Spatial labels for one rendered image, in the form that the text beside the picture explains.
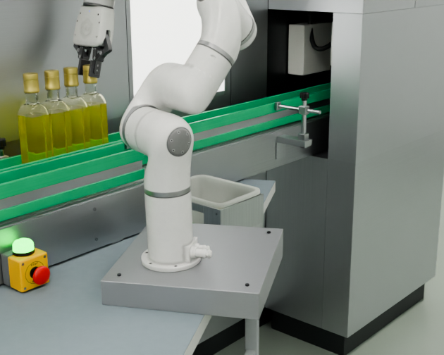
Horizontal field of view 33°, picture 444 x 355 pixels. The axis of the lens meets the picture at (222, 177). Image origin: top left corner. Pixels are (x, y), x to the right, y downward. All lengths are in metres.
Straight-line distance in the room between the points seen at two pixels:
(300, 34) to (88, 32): 1.05
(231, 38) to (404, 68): 1.30
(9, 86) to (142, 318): 0.72
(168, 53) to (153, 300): 0.97
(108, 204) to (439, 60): 1.60
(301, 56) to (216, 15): 1.24
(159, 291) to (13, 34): 0.77
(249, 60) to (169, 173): 1.18
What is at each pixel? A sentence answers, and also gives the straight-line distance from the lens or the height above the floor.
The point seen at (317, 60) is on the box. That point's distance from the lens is 2.78.
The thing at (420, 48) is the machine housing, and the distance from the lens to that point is 2.79.
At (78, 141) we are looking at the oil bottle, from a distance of 1.85.
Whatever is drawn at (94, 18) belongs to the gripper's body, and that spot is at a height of 1.28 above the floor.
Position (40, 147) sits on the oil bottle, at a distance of 1.78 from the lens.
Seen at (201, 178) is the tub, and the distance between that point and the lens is 2.03.
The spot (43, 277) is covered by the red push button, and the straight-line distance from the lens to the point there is 1.57.
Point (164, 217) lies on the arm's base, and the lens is 1.48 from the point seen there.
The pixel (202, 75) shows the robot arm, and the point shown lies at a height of 1.19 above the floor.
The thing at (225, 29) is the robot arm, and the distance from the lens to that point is 1.48.
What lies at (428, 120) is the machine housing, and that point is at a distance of 2.94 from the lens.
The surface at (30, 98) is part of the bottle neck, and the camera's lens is 1.77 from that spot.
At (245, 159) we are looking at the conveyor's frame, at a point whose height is 0.82.
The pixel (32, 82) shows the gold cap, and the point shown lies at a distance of 1.76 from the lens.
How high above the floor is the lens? 1.42
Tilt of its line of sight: 17 degrees down
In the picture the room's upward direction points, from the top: straight up
